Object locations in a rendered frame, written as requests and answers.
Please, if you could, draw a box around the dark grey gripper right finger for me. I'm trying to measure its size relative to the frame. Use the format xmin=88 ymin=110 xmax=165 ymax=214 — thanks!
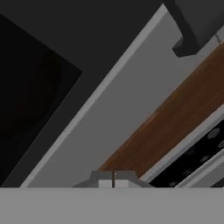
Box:
xmin=114 ymin=170 xmax=156 ymax=188

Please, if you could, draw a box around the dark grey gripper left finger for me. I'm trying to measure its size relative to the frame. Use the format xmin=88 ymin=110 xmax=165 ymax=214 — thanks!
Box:
xmin=73 ymin=170 xmax=115 ymax=188

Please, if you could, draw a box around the black speckled hob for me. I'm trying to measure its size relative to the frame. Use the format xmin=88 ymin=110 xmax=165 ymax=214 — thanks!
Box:
xmin=148 ymin=117 xmax=224 ymax=188

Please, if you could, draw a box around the brown wooden cupboard panel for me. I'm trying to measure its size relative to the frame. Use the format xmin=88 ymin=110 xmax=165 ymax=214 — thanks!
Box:
xmin=97 ymin=43 xmax=224 ymax=179

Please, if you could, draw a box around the dark microwave door with window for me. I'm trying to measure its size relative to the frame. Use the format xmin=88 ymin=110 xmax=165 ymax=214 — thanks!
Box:
xmin=0 ymin=0 xmax=168 ymax=188

